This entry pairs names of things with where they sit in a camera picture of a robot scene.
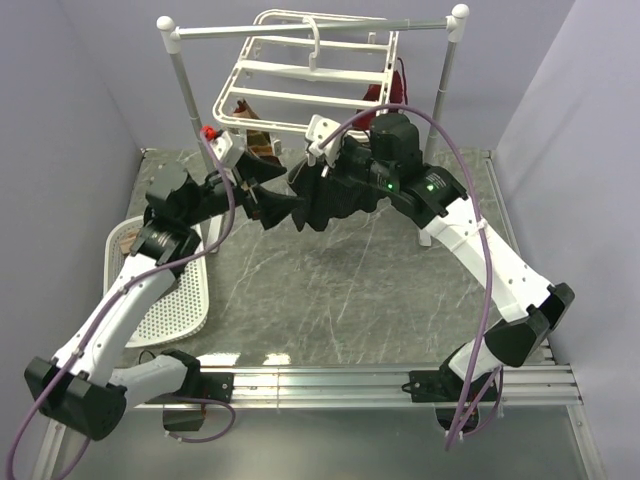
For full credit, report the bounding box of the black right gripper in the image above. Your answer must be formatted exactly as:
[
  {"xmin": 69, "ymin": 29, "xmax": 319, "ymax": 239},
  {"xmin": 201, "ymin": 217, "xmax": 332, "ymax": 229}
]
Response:
[{"xmin": 317, "ymin": 135, "xmax": 397, "ymax": 192}]

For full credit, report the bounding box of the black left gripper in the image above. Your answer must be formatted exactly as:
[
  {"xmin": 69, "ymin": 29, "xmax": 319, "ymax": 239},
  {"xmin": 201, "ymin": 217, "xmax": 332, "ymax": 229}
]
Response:
[{"xmin": 182, "ymin": 151, "xmax": 305, "ymax": 228}]

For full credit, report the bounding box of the black striped underwear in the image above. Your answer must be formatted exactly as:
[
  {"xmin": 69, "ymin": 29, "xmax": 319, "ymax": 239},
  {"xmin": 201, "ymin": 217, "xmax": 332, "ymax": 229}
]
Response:
[{"xmin": 287, "ymin": 161, "xmax": 384, "ymax": 232}]

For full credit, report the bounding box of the white clip hanger frame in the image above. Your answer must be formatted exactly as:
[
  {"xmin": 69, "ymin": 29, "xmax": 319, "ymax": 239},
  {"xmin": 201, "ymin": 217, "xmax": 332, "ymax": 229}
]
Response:
[{"xmin": 212, "ymin": 29, "xmax": 399, "ymax": 135}]

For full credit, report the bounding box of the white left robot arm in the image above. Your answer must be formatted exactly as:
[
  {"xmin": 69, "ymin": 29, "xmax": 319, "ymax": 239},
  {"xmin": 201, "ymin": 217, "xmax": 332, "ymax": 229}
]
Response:
[{"xmin": 25, "ymin": 151, "xmax": 301, "ymax": 441}]

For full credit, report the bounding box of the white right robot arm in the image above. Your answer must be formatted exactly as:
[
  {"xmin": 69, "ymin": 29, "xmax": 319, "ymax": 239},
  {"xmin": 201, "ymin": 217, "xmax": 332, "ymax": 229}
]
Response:
[{"xmin": 307, "ymin": 112, "xmax": 575, "ymax": 402}]

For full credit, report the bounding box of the striped brown sock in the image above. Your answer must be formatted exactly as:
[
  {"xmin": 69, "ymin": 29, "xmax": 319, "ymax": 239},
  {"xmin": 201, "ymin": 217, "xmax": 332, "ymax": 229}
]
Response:
[{"xmin": 246, "ymin": 130, "xmax": 282, "ymax": 166}]

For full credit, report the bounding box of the red lace bra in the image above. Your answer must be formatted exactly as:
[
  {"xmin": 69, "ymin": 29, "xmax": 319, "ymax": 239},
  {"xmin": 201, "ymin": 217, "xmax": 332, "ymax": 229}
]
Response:
[{"xmin": 354, "ymin": 57, "xmax": 408, "ymax": 130}]

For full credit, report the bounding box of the beige brown sock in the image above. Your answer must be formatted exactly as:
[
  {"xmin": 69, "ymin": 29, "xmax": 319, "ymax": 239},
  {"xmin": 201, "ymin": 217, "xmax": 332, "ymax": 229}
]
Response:
[{"xmin": 232, "ymin": 99, "xmax": 260, "ymax": 120}]

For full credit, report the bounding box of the beige garment in basket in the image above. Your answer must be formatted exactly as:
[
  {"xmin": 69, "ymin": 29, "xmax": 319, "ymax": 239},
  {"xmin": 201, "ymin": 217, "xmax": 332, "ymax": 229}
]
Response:
[{"xmin": 118, "ymin": 229, "xmax": 140, "ymax": 256}]

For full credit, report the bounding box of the white perforated basket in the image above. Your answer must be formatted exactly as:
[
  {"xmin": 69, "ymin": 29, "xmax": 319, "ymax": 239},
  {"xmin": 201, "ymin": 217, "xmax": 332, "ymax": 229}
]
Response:
[{"xmin": 103, "ymin": 215, "xmax": 209, "ymax": 349}]

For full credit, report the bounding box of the white drying rack stand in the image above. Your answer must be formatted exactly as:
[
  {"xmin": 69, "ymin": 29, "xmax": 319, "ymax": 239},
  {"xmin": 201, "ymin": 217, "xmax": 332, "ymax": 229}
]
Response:
[{"xmin": 155, "ymin": 3, "xmax": 472, "ymax": 253}]

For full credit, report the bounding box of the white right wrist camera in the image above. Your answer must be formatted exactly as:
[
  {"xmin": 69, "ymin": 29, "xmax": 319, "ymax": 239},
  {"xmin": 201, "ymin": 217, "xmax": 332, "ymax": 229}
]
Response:
[{"xmin": 304, "ymin": 114, "xmax": 343, "ymax": 168}]

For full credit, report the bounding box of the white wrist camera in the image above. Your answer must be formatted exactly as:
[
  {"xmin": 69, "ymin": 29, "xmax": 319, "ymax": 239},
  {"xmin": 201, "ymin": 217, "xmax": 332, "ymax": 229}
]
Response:
[
  {"xmin": 199, "ymin": 125, "xmax": 247, "ymax": 169},
  {"xmin": 304, "ymin": 114, "xmax": 343, "ymax": 168}
]

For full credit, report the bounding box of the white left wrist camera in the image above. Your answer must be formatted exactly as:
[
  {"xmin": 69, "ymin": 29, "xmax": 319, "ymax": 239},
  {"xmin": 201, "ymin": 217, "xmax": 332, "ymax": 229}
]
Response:
[{"xmin": 199, "ymin": 125, "xmax": 247, "ymax": 169}]

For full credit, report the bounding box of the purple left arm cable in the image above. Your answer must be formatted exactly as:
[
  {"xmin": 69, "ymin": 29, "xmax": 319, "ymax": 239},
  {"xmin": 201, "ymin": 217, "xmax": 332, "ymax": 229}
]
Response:
[{"xmin": 3, "ymin": 134, "xmax": 236, "ymax": 480}]

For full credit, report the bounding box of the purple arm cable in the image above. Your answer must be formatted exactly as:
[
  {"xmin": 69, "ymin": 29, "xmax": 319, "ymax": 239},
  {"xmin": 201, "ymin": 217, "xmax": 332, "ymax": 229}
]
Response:
[
  {"xmin": 3, "ymin": 134, "xmax": 236, "ymax": 480},
  {"xmin": 319, "ymin": 103, "xmax": 503, "ymax": 451}
]

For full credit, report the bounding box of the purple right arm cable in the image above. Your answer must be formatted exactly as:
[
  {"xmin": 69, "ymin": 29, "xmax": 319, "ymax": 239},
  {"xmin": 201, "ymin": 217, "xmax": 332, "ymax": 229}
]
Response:
[{"xmin": 319, "ymin": 103, "xmax": 503, "ymax": 451}]

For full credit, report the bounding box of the aluminium mounting rail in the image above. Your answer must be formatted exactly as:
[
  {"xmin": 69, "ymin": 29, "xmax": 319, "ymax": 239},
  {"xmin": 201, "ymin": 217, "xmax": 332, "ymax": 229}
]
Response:
[{"xmin": 54, "ymin": 363, "xmax": 585, "ymax": 411}]

